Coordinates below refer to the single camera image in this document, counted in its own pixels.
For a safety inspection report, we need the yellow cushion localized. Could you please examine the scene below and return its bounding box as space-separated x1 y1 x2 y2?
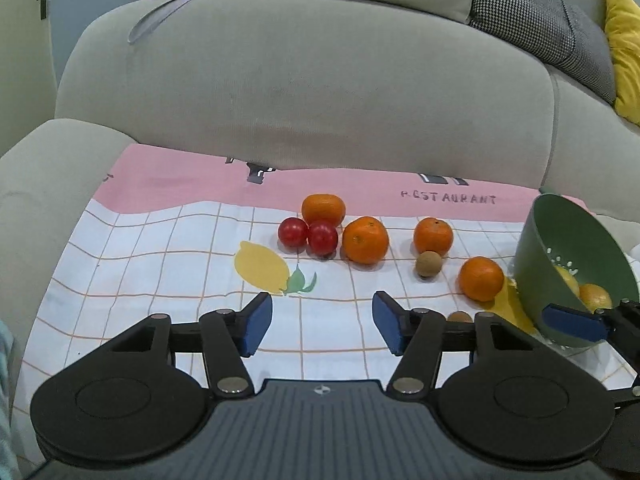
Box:
604 0 640 126

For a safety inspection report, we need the teal striped cloth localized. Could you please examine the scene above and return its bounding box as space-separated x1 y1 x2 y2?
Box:
0 320 22 480

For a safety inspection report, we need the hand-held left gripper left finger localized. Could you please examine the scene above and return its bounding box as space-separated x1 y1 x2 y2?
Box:
85 291 274 398

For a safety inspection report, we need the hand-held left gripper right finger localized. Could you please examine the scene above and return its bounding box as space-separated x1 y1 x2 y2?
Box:
372 290 546 396

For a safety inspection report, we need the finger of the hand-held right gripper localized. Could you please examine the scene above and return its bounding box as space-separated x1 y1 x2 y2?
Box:
541 299 640 361

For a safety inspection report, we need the pink white printed cloth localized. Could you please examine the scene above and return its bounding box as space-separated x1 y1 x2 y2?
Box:
15 142 640 411

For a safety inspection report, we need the houndstooth grey cushion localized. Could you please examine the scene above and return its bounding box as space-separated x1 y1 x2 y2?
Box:
467 0 617 106

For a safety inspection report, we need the orange mandarin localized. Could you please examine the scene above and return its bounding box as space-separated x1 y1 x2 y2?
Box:
459 256 505 302
341 216 390 265
301 193 347 228
413 217 454 257
577 283 613 313

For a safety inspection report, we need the green colander bowl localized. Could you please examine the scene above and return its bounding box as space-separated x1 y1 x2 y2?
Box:
514 187 640 348

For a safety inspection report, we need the yellow lemon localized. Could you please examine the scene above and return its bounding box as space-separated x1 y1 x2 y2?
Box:
552 265 581 298

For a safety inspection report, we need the red tomato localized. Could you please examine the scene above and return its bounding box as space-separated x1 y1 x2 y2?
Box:
307 220 339 256
278 217 309 249

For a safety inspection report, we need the grey-green sofa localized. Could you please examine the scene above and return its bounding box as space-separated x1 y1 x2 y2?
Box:
0 0 640 480

